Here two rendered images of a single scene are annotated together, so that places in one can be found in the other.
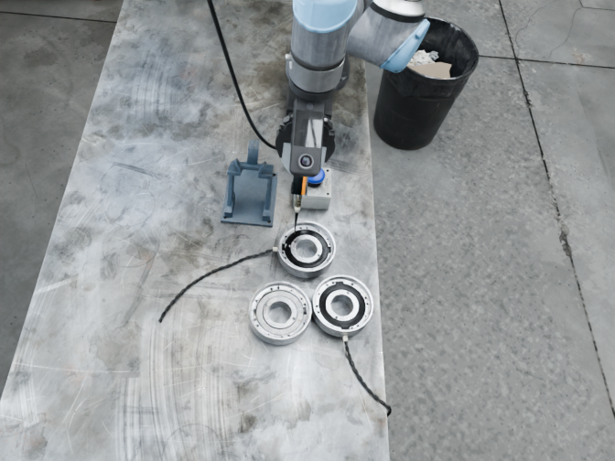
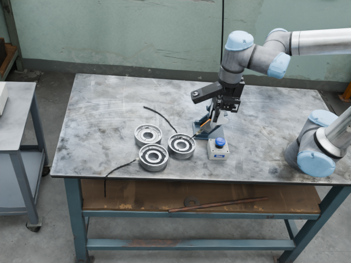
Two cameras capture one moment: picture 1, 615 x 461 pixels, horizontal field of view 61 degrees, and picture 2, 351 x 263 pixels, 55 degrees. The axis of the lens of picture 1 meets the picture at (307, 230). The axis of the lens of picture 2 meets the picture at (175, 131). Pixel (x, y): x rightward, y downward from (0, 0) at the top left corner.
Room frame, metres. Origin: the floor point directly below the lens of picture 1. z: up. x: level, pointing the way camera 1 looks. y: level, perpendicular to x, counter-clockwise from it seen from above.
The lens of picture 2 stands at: (0.40, -0.89, 1.73)
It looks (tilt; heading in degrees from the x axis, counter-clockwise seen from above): 43 degrees down; 88
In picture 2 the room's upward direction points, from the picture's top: 10 degrees clockwise
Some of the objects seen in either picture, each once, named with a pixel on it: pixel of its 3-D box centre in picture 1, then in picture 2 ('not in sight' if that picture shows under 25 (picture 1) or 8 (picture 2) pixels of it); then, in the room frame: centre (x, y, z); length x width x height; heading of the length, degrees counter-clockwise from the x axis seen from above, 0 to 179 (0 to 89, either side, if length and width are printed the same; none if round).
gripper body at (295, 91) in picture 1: (309, 102); (226, 93); (0.59, 0.03, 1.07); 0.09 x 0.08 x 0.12; 6
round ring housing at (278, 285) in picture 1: (279, 314); (148, 136); (0.34, 0.02, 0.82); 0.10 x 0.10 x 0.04
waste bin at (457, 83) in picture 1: (417, 90); not in sight; (1.62, -0.32, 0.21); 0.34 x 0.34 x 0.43
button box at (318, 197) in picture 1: (312, 185); (219, 149); (0.62, 0.01, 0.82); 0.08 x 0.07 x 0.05; 9
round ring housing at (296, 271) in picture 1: (306, 251); (181, 146); (0.47, 0.00, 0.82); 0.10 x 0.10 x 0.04
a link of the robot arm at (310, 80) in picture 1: (313, 65); (230, 72); (0.58, 0.04, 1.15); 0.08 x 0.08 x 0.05
